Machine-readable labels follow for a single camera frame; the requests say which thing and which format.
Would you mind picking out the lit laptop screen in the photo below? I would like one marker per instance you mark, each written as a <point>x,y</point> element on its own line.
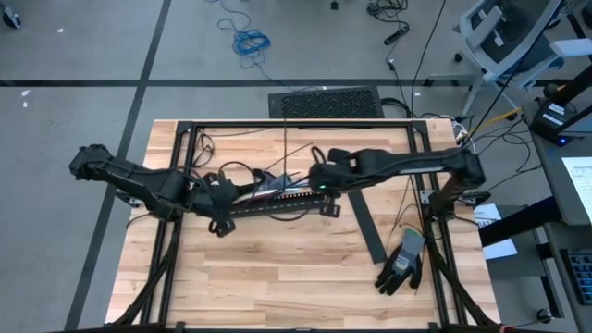
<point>578,185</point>

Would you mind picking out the small black floor object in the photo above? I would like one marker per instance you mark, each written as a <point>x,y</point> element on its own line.
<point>334,5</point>

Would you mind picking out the grey office desk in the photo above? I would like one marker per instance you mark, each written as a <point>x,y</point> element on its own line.
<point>550,185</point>

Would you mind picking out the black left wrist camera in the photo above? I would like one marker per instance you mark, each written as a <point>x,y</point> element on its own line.
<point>222,227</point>

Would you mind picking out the black zip tie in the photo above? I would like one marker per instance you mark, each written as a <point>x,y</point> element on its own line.
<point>296,153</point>
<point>285,152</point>
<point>403,199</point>

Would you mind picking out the grey mesh office chair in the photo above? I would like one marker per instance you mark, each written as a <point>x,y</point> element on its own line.
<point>504,32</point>

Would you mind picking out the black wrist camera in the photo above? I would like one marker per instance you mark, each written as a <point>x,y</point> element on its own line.
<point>330,208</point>
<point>222,227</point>

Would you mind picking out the white paper sheet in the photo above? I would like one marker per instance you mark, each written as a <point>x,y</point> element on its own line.
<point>497,247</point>

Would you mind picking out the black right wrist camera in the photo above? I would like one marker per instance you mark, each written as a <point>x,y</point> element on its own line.
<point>330,208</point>

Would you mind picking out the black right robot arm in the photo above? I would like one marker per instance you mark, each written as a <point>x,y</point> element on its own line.
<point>416,162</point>

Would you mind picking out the black grey work glove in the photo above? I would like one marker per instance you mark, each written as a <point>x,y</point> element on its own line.
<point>401,268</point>
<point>273,182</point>

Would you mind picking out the black box device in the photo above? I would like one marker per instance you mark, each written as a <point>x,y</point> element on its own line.
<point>552,118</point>

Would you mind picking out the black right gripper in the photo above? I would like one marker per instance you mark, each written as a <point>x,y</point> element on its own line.
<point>335,176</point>

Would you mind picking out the black duct cover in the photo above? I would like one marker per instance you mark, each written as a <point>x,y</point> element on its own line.
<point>370,231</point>

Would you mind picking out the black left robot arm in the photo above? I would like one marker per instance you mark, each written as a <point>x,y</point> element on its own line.
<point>148,185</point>

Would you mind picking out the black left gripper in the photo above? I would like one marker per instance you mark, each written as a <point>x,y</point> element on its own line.
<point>219,196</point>

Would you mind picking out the black chair caster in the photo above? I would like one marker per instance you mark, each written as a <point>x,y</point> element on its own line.
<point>544,315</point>
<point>10,18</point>

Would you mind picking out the black keyboard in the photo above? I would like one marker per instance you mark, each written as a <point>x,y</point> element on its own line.
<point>578,277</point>

